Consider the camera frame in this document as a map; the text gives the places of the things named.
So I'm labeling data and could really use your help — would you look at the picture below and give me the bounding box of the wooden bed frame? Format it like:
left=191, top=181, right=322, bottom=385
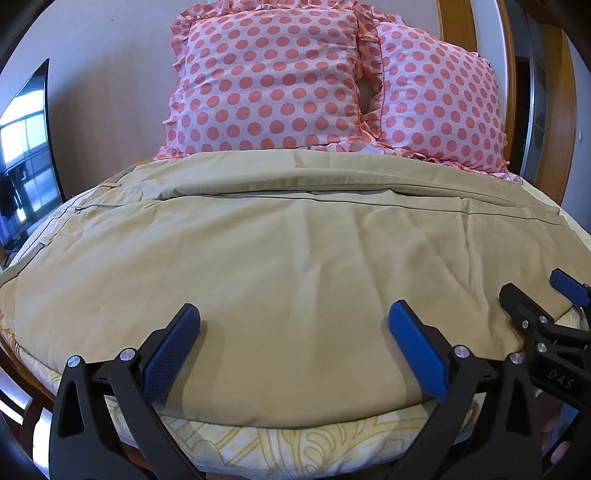
left=0, top=328, right=63, bottom=418

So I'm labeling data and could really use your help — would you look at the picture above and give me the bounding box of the tan blanket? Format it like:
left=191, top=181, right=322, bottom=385
left=0, top=150, right=578, bottom=432

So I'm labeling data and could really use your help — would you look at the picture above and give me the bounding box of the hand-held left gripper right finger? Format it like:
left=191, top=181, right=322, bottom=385
left=388, top=300, right=556, bottom=480

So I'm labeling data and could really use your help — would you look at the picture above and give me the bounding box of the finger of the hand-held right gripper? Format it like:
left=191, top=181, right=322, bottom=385
left=549, top=269, right=591, bottom=309
left=499, top=283, right=556, bottom=334

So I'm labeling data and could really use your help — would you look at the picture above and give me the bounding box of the large pink polka dot pillow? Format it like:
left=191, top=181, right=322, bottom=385
left=152, top=0, right=386, bottom=161

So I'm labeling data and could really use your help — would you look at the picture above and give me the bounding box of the beige headboard with wooden edge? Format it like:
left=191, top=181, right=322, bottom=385
left=46, top=0, right=478, bottom=188

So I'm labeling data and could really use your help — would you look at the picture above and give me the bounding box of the person's right hand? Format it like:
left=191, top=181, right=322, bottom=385
left=541, top=401, right=578, bottom=467

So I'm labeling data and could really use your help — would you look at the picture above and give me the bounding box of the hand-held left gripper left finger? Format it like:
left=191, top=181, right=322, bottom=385
left=48, top=303, right=207, bottom=480

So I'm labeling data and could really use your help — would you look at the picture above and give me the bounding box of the yellow patterned bed sheet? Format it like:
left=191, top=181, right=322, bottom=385
left=0, top=173, right=591, bottom=480

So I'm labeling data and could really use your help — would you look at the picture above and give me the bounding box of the black television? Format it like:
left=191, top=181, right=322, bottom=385
left=0, top=58, right=65, bottom=268

